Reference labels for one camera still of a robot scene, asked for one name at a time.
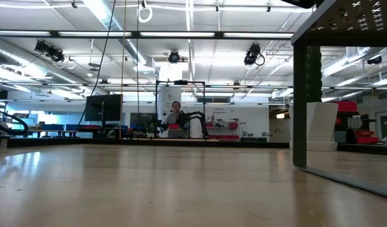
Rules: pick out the black background robot arm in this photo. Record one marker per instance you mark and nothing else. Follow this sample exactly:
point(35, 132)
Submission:
point(193, 116)

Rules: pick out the person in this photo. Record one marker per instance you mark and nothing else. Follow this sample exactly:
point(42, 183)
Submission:
point(174, 118)

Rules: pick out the overhead light bar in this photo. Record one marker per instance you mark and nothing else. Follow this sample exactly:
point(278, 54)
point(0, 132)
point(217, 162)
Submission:
point(177, 34)

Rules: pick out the black monitor on stand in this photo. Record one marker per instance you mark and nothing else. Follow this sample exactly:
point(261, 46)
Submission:
point(103, 107)

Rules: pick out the grey perforated metal shelf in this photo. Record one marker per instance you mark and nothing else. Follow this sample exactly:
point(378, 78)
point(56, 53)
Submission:
point(300, 104)

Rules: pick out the white hexagonal plant pot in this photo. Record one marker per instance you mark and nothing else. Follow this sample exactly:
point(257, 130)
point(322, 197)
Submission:
point(322, 126)

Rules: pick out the red storage bins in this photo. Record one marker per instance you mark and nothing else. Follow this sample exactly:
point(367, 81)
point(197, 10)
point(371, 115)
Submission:
point(346, 106)

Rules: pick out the black background frame rig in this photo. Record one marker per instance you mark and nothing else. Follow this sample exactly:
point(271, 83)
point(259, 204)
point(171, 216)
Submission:
point(180, 82)

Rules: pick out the black ceiling-mounted camera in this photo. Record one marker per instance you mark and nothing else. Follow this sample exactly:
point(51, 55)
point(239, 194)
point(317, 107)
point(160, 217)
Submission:
point(253, 53)
point(49, 50)
point(374, 60)
point(174, 57)

